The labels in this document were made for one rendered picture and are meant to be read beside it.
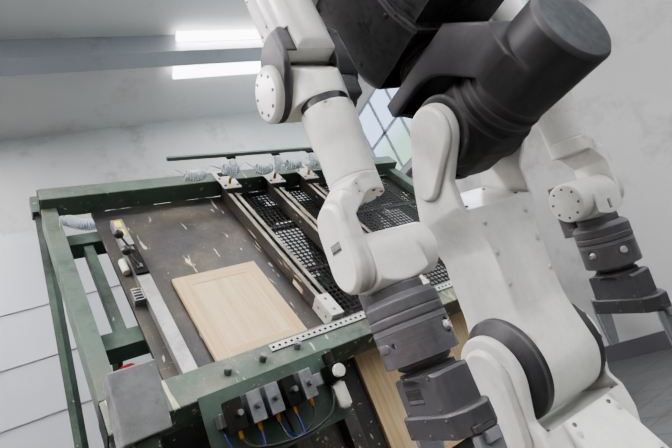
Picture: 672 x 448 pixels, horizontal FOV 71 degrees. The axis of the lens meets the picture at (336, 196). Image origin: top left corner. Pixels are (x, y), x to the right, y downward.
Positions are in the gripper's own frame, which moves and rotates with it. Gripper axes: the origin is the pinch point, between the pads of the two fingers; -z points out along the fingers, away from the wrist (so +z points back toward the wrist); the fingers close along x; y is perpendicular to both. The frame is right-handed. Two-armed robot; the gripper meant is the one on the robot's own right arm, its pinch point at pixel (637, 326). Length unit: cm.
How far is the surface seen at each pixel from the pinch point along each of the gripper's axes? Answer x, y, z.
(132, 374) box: 86, 74, 13
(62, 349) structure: 234, 101, 22
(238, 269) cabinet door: 154, 23, 33
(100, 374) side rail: 116, 82, 13
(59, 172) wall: 472, 91, 189
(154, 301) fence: 139, 60, 30
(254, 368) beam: 111, 38, -2
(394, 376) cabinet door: 138, -27, -32
